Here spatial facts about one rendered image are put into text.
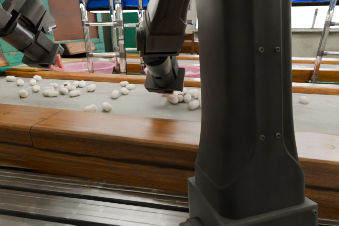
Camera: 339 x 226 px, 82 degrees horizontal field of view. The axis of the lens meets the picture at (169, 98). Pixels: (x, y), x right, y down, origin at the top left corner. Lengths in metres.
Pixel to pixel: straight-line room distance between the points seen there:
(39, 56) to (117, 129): 0.35
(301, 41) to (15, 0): 6.00
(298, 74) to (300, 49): 5.12
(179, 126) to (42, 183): 0.27
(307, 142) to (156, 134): 0.25
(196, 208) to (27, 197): 0.32
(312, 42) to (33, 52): 6.10
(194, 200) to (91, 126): 0.27
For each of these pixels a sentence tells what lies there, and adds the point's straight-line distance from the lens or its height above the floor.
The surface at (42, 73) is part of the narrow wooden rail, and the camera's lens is 0.99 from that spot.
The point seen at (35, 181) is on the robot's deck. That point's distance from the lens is 0.46.
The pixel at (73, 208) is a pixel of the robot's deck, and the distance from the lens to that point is 0.38.
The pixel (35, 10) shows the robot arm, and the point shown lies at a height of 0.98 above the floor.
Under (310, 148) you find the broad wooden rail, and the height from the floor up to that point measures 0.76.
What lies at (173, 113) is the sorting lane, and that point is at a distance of 0.49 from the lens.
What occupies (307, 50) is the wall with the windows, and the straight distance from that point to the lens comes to 6.29.
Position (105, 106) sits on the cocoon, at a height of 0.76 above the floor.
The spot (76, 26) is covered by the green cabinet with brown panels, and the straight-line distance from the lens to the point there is 1.56.
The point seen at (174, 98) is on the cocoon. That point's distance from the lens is 0.54.
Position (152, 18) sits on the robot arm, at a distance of 0.33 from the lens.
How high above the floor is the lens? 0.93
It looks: 19 degrees down
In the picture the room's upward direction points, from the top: straight up
